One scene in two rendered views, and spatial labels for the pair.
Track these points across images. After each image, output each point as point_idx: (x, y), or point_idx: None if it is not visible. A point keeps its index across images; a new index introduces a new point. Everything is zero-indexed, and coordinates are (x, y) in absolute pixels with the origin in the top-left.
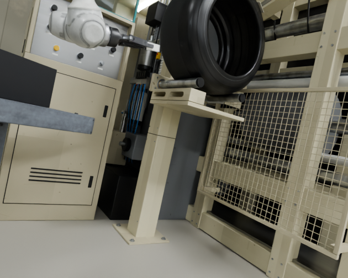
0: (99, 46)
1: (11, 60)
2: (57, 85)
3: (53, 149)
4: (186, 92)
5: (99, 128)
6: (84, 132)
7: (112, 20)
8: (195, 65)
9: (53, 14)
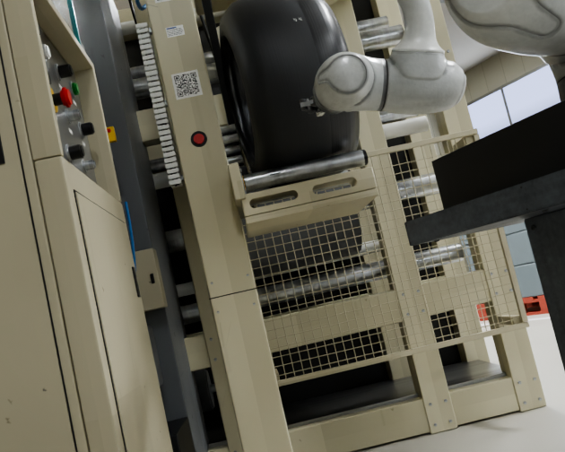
0: (337, 112)
1: None
2: (101, 236)
3: (142, 412)
4: (365, 177)
5: (143, 326)
6: None
7: (63, 58)
8: (352, 131)
9: (362, 59)
